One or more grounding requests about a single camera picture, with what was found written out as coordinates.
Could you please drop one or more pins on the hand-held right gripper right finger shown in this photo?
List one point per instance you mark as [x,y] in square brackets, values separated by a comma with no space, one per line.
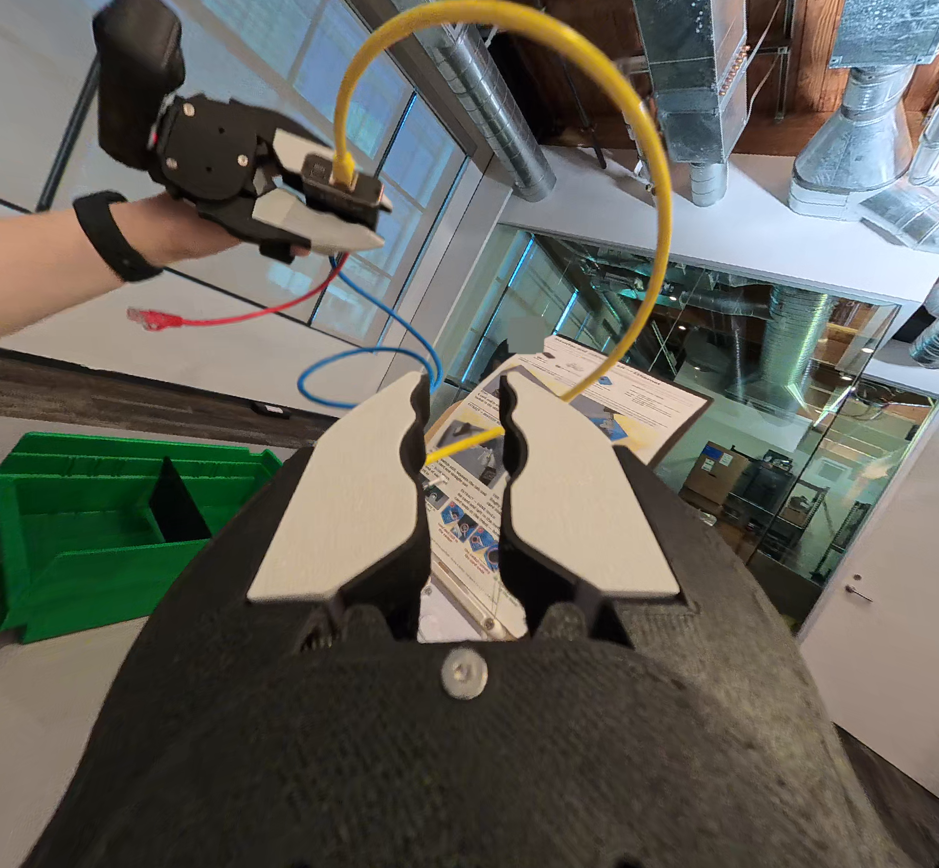
[587,508]

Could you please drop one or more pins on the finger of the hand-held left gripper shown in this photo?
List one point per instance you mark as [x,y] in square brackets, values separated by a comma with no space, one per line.
[293,149]
[293,222]

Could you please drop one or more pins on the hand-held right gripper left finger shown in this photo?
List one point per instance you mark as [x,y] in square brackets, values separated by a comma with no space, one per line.
[337,508]

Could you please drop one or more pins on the black network switch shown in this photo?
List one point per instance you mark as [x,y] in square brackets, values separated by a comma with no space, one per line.
[345,197]

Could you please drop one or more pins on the green plastic bin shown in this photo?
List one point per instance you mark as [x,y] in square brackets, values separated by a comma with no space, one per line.
[88,567]

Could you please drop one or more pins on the person's left forearm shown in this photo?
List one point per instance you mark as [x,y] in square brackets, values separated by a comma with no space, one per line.
[51,274]

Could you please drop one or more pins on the small black floor box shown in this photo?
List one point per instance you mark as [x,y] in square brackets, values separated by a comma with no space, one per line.
[271,411]

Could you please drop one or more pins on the printed instruction sheet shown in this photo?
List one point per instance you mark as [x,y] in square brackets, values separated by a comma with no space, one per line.
[645,398]

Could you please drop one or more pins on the black smartwatch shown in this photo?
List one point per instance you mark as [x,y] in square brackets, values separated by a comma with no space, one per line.
[110,237]

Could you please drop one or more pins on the spiral metal duct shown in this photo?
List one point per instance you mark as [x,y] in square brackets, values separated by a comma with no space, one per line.
[491,112]

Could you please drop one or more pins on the rectangular metal duct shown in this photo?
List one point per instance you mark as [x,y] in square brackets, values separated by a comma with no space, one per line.
[682,39]

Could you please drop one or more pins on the conical metal duct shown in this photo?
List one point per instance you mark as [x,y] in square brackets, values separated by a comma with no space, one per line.
[873,134]

